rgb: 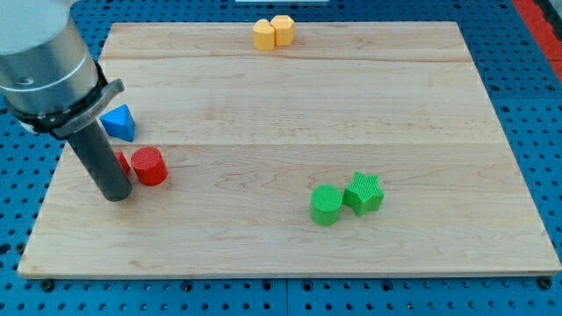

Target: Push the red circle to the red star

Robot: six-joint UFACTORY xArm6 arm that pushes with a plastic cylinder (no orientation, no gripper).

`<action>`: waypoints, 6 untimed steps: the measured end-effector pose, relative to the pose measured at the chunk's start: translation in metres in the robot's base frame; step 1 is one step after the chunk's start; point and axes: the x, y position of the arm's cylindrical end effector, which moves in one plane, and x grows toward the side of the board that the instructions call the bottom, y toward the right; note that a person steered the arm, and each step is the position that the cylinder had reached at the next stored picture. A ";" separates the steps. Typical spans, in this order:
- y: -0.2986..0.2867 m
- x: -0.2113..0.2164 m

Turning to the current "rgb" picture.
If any green cylinder block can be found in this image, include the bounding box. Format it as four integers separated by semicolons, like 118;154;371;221
310;184;343;226

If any blue triangle block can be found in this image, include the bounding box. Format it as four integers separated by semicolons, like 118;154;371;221
100;104;135;142

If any red mat strip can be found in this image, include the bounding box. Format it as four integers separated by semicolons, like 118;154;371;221
512;0;561;80

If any wooden board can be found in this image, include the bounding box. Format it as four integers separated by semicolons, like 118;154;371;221
18;22;561;279

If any yellow hexagon block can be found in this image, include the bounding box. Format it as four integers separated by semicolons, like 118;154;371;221
270;15;295;47

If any green star block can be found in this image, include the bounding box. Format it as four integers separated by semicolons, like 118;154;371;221
342;171;385;218

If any red star block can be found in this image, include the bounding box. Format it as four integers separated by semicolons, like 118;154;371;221
114;151;131;176

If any red cylinder block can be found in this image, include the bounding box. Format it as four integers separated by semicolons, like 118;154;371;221
131;147;169;186

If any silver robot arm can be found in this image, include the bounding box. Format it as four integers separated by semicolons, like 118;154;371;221
1;0;125;139

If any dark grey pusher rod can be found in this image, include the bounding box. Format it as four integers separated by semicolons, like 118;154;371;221
68;121;132;202

